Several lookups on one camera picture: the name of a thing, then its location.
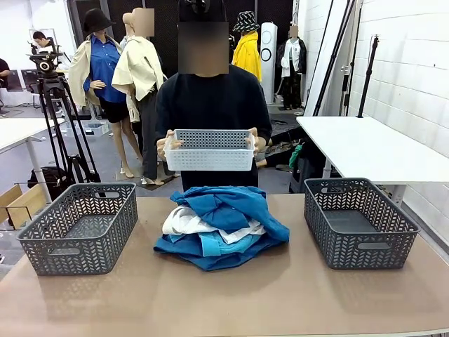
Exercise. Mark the person's left hand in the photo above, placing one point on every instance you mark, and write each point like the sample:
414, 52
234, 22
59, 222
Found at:
259, 142

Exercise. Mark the person's right hand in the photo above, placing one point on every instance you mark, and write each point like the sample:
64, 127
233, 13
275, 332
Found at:
165, 144

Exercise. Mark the white perforated plastic basket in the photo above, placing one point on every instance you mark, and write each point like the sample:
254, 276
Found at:
210, 158

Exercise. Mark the dark blue shirt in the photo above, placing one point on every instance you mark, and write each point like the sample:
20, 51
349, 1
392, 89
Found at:
231, 207

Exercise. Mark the white garment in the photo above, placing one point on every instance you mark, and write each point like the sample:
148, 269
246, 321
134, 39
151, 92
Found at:
182, 221

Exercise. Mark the light blue garment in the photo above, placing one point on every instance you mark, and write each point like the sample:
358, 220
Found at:
212, 245

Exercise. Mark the green cloth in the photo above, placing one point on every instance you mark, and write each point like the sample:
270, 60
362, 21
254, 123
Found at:
295, 156

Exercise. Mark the black crate under table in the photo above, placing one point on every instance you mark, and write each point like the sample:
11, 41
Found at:
310, 168

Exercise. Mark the person in black t-shirt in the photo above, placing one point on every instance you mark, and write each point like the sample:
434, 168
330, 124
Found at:
210, 102

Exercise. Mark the white floor box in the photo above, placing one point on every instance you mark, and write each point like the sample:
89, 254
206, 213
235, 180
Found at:
96, 129

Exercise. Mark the white tower air conditioner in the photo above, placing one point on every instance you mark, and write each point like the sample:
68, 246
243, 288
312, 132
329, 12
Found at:
268, 70

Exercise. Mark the mannequin in cream jacket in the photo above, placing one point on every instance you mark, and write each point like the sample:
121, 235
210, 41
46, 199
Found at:
140, 66

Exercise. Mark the mannequin in white black jacket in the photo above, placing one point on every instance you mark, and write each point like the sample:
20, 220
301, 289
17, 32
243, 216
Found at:
292, 59

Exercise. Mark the mannequin in yellow jacket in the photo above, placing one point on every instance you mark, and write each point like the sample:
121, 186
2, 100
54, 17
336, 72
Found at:
247, 52

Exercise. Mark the mannequin in blue shirt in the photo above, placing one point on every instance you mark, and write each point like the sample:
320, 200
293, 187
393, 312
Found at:
103, 66

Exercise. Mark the leaning black folded stands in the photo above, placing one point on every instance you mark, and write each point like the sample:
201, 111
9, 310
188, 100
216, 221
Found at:
333, 59

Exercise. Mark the black bag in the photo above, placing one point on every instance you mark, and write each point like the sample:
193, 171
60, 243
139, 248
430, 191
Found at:
52, 179

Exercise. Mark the patterned bucket hat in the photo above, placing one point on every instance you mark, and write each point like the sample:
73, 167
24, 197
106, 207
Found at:
246, 21

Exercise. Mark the upright black pole stand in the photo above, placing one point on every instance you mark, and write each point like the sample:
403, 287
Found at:
367, 77

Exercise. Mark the grey woven-pattern plastic basket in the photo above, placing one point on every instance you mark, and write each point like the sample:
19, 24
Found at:
361, 245
84, 245

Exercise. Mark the black brimmed hat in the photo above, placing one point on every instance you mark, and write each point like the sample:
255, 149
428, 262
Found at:
96, 21

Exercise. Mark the white table with round leg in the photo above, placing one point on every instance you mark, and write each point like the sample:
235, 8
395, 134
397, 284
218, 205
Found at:
17, 131

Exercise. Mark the black computer monitor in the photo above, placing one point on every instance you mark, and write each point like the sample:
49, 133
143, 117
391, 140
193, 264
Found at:
14, 80
31, 80

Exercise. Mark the seated background person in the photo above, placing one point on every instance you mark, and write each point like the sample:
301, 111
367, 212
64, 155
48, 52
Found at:
42, 38

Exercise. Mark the background person in black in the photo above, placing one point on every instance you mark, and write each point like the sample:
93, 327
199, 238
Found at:
4, 70

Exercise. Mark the white table by brick wall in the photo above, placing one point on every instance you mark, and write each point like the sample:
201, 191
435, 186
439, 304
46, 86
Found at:
361, 147

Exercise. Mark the black camera tripod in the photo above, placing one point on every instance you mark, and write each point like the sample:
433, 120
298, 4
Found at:
59, 116

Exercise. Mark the black camera head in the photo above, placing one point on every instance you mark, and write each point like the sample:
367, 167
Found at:
45, 65

